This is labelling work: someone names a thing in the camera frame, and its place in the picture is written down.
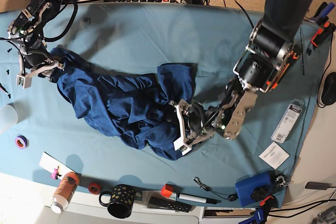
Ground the black dotted remote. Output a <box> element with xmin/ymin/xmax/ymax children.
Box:
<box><xmin>148</xmin><ymin>197</ymin><xmax>192</xmax><ymax>212</ymax></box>

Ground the white paper leaflet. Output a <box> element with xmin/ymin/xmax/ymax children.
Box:
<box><xmin>259</xmin><ymin>142</ymin><xmax>290</xmax><ymax>169</ymax></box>

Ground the orange cube block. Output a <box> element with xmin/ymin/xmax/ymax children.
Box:
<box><xmin>161</xmin><ymin>184</ymin><xmax>174</xmax><ymax>198</ymax></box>

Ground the black computer mouse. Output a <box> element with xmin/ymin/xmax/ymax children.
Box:
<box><xmin>321</xmin><ymin>72</ymin><xmax>336</xmax><ymax>106</ymax></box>

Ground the black lanyard with clip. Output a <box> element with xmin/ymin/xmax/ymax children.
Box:
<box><xmin>193</xmin><ymin>176</ymin><xmax>238</xmax><ymax>203</ymax></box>

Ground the blue box with knob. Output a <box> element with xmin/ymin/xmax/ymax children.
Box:
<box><xmin>235</xmin><ymin>171</ymin><xmax>277</xmax><ymax>207</ymax></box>

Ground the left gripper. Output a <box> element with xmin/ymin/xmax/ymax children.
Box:
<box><xmin>169</xmin><ymin>99</ymin><xmax>214</xmax><ymax>147</ymax></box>

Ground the blue clamp bottom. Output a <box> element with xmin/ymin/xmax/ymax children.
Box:
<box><xmin>239</xmin><ymin>196</ymin><xmax>277</xmax><ymax>224</ymax></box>

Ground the translucent plastic cup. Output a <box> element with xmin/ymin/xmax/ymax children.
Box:
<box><xmin>0</xmin><ymin>104</ymin><xmax>18</xmax><ymax>134</ymax></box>

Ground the pink clip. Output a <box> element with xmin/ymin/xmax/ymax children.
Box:
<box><xmin>50</xmin><ymin>166</ymin><xmax>62</xmax><ymax>180</ymax></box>

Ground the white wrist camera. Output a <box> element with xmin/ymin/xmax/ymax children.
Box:
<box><xmin>173</xmin><ymin>136</ymin><xmax>192</xmax><ymax>156</ymax></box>
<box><xmin>16</xmin><ymin>74</ymin><xmax>32</xmax><ymax>89</ymax></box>

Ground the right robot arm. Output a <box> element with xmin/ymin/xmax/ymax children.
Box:
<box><xmin>2</xmin><ymin>0</ymin><xmax>78</xmax><ymax>89</ymax></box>

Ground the teal table cloth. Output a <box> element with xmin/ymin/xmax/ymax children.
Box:
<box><xmin>1</xmin><ymin>3</ymin><xmax>335</xmax><ymax>195</ymax></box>

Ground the orange black clamp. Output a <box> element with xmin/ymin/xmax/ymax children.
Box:
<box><xmin>310</xmin><ymin>22</ymin><xmax>335</xmax><ymax>49</ymax></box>

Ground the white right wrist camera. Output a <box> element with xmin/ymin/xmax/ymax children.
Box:
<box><xmin>16</xmin><ymin>74</ymin><xmax>32</xmax><ymax>89</ymax></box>

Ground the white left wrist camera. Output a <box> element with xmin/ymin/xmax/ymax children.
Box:
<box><xmin>173</xmin><ymin>136</ymin><xmax>192</xmax><ymax>156</ymax></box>

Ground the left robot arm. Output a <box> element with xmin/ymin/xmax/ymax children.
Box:
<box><xmin>174</xmin><ymin>0</ymin><xmax>313</xmax><ymax>153</ymax></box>

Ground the orange tape roll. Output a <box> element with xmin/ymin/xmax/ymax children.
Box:
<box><xmin>88</xmin><ymin>182</ymin><xmax>102</xmax><ymax>195</ymax></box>

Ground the orange bottle white cap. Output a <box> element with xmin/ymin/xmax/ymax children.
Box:
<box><xmin>50</xmin><ymin>172</ymin><xmax>79</xmax><ymax>214</ymax></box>

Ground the black adapter right edge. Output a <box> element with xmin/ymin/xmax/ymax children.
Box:
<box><xmin>305</xmin><ymin>182</ymin><xmax>330</xmax><ymax>190</ymax></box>

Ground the clear plastic blister pack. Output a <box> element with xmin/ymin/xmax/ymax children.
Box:
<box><xmin>271</xmin><ymin>99</ymin><xmax>305</xmax><ymax>144</ymax></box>

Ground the blue t-shirt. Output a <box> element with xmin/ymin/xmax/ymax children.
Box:
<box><xmin>51</xmin><ymin>47</ymin><xmax>195</xmax><ymax>161</ymax></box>

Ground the purple tape roll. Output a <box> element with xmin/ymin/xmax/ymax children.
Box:
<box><xmin>15</xmin><ymin>135</ymin><xmax>28</xmax><ymax>149</ymax></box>

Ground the black marker pen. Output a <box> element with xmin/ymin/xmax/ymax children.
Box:
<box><xmin>177</xmin><ymin>193</ymin><xmax>220</xmax><ymax>205</ymax></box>

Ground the orange black utility knife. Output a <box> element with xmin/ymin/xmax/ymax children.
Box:
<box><xmin>266</xmin><ymin>45</ymin><xmax>302</xmax><ymax>91</ymax></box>

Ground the black yellow-dotted mug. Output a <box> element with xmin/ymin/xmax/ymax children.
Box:
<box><xmin>99</xmin><ymin>184</ymin><xmax>136</xmax><ymax>219</ymax></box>

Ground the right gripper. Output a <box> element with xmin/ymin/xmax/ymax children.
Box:
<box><xmin>19</xmin><ymin>50</ymin><xmax>64</xmax><ymax>83</ymax></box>

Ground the blue black clamp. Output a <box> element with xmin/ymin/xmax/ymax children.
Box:
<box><xmin>309</xmin><ymin>2</ymin><xmax>335</xmax><ymax>24</ymax></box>

